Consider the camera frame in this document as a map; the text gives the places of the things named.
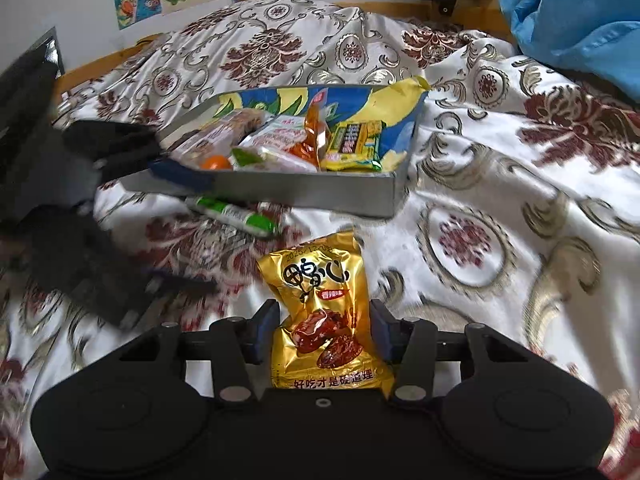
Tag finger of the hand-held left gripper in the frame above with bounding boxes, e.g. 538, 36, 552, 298
62, 120, 218, 198
22, 202, 218, 331

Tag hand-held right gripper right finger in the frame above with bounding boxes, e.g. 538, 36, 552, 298
370, 299, 543, 406

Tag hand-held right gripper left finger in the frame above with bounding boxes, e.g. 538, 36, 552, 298
100, 299, 281, 407

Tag clear rice cracker packet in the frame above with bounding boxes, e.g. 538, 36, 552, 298
170, 127, 241, 166

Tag green white stick packet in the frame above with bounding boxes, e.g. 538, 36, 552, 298
184, 196, 279, 239

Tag gold snack packet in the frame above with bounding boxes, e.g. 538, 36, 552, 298
256, 227, 396, 391

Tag green orange snack packet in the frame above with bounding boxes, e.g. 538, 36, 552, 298
230, 142, 321, 173

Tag grey metal tray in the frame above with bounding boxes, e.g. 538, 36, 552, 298
122, 82, 431, 219

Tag translucent orange snack packet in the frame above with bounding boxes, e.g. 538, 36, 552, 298
304, 87, 332, 168

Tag yellow green snack packet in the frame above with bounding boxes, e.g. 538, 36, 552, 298
320, 120, 385, 173

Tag floral printed blanket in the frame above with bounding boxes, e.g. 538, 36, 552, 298
0, 0, 640, 480

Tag yellow blue painted paper liner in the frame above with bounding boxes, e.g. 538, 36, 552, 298
220, 75, 432, 173

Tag blue cloth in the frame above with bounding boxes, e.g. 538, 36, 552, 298
499, 0, 640, 103

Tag wooden bed frame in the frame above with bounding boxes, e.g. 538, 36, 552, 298
52, 0, 518, 93

